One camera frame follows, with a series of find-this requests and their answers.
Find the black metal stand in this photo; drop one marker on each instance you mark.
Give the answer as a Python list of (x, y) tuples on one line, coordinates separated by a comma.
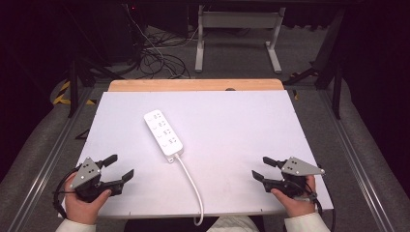
[(332, 64), (74, 87)]

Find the black computer case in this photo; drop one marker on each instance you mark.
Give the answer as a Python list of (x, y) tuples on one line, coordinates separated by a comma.
[(124, 32)]

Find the person's left hand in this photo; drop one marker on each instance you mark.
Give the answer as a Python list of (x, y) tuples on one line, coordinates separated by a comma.
[(80, 211)]

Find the white metal table frame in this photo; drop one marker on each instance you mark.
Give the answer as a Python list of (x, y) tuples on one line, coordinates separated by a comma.
[(240, 20)]

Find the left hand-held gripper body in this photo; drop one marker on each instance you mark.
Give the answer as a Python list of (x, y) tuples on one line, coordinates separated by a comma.
[(85, 174)]

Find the white power strip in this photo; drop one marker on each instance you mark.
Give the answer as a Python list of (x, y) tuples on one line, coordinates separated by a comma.
[(163, 134)]

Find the aluminium rail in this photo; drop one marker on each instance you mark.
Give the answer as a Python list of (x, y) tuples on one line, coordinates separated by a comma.
[(351, 161), (48, 167)]

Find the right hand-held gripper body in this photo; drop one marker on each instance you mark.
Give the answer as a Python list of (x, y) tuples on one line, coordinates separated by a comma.
[(298, 169)]

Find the white table board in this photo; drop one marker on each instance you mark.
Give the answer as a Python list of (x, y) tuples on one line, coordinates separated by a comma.
[(232, 135)]

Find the person's lap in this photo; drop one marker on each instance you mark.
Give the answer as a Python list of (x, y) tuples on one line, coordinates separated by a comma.
[(233, 224)]

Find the person's right hand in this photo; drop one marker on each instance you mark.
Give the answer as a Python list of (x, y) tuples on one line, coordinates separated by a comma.
[(299, 206)]

